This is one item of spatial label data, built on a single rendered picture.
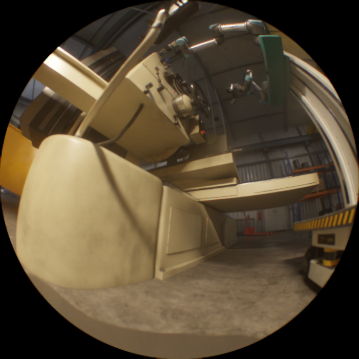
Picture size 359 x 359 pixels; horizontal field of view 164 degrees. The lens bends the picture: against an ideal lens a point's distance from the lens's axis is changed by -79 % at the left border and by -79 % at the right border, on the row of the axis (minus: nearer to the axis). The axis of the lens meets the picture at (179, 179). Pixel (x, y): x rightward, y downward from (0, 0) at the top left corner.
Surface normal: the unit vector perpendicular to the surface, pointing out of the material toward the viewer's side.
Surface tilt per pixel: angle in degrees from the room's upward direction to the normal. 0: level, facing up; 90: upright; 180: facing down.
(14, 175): 90
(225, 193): 90
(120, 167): 90
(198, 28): 169
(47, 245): 90
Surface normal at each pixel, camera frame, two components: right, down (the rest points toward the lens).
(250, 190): -0.54, -0.36
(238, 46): -0.18, 0.83
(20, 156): 0.84, -0.15
